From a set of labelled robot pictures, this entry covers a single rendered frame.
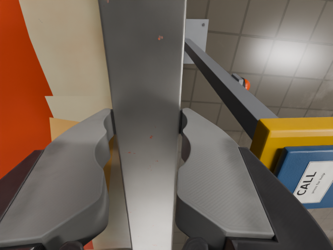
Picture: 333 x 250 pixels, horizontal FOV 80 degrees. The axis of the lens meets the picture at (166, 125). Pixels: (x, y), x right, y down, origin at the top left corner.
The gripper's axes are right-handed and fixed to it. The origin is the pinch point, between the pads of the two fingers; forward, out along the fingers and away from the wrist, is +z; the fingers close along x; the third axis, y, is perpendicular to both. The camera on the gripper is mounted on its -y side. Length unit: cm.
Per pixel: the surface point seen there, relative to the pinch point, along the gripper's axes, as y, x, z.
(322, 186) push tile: 12.5, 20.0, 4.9
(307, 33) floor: 7, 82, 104
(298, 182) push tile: 11.8, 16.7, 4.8
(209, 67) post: 10, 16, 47
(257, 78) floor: 32, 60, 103
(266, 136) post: 6.4, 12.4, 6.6
